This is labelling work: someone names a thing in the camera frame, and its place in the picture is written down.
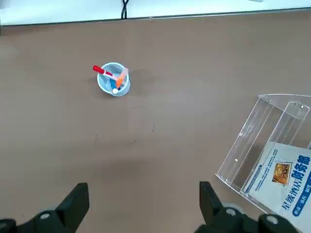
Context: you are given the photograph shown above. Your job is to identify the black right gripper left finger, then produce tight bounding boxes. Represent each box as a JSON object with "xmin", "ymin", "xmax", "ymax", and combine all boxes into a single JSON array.
[{"xmin": 0, "ymin": 183, "xmax": 90, "ymax": 233}]

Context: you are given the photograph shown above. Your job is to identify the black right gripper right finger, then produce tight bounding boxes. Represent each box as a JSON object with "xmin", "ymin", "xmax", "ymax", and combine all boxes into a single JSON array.
[{"xmin": 195, "ymin": 181, "xmax": 299, "ymax": 233}]

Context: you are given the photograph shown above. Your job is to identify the clear acrylic storage rack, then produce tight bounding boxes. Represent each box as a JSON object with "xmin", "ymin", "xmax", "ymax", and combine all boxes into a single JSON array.
[{"xmin": 215, "ymin": 93, "xmax": 311, "ymax": 216}]

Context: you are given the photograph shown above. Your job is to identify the blue white booklet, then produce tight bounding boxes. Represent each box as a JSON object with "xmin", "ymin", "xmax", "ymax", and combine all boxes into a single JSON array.
[{"xmin": 242, "ymin": 142, "xmax": 311, "ymax": 220}]

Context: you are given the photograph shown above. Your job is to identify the blue marker white cap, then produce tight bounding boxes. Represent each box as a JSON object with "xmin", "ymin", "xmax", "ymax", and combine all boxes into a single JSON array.
[{"xmin": 110, "ymin": 79, "xmax": 122, "ymax": 95}]

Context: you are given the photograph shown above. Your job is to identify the translucent blue pen cup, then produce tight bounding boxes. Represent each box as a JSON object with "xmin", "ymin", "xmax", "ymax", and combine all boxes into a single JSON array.
[{"xmin": 97, "ymin": 62, "xmax": 132, "ymax": 98}]

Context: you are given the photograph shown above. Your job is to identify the orange pen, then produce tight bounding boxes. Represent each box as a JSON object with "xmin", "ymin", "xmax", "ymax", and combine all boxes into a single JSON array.
[{"xmin": 115, "ymin": 67, "xmax": 129, "ymax": 89}]

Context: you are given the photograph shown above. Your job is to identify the red marker pen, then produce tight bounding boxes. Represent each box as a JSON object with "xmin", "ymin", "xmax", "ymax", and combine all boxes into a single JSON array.
[{"xmin": 92, "ymin": 65, "xmax": 114, "ymax": 77}]

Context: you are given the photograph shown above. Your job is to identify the black hanging cable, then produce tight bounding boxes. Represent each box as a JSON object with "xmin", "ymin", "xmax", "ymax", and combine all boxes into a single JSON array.
[{"xmin": 120, "ymin": 0, "xmax": 130, "ymax": 20}]

